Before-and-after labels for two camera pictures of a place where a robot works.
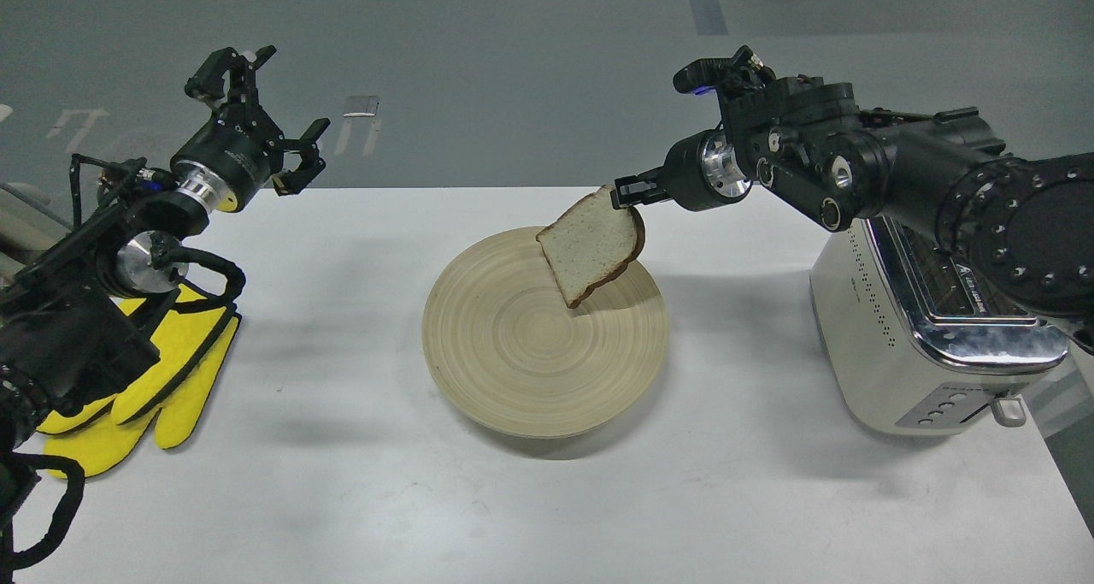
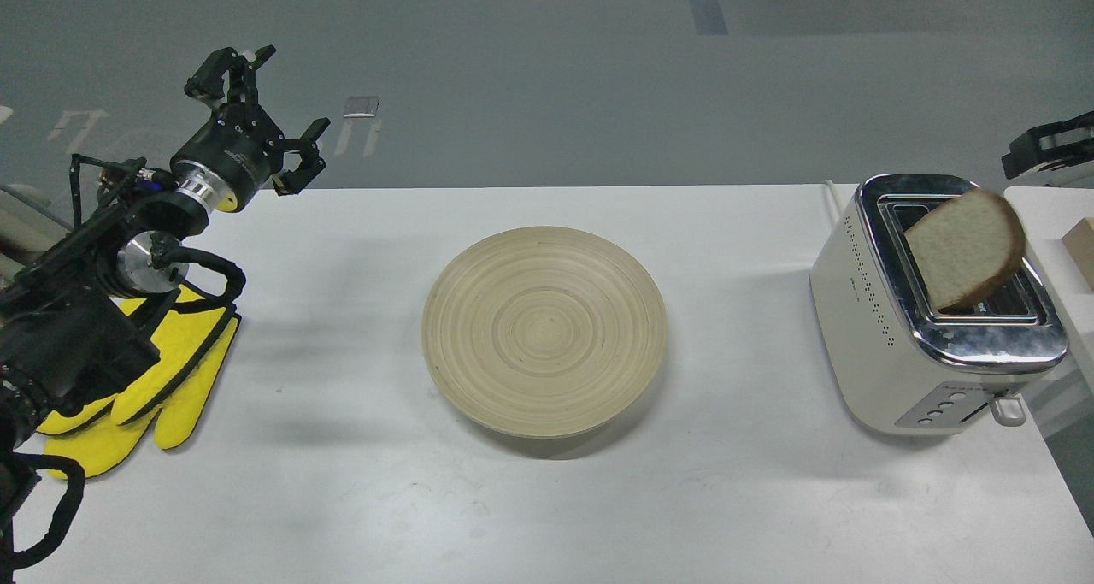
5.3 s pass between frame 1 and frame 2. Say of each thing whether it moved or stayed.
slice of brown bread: moved
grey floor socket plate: stayed
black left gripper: stayed
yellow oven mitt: stayed
